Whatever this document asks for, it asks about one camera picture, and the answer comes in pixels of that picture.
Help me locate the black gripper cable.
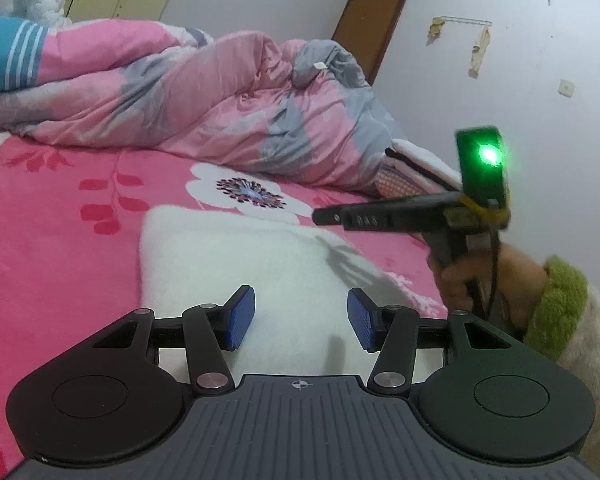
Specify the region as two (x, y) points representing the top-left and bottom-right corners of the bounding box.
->
(472, 230), (503, 321)

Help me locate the person's right hand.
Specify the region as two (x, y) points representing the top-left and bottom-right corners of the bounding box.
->
(426, 244), (549, 341)

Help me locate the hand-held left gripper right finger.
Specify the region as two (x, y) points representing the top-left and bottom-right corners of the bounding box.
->
(346, 287), (514, 395)

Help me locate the wall hook rail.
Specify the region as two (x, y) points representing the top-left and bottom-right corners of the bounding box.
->
(432, 16), (493, 27)

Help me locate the pink floral bed sheet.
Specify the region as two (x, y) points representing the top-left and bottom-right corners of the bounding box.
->
(0, 127), (461, 480)

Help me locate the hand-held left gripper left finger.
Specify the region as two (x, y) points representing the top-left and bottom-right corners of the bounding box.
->
(92, 285), (257, 395)

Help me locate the yellow yarn tie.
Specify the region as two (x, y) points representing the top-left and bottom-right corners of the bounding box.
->
(445, 199), (512, 231)

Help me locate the stack of folded clothes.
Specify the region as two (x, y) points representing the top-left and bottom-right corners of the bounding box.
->
(389, 138), (465, 195)

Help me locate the white fuzzy sweater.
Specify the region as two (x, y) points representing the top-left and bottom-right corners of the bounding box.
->
(140, 205), (453, 376)

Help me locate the blue striped pillow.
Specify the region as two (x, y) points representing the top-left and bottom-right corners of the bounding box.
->
(0, 14), (50, 98)

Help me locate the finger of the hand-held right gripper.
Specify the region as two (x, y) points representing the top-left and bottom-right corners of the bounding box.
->
(311, 206), (348, 231)

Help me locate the black folded garment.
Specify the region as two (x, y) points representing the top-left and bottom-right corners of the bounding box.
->
(384, 147), (453, 195)

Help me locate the brown wooden door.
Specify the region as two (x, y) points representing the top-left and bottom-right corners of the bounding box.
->
(331, 0), (412, 86)

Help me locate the pink grey floral quilt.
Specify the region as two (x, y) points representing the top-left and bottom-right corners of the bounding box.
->
(0, 20), (411, 196)

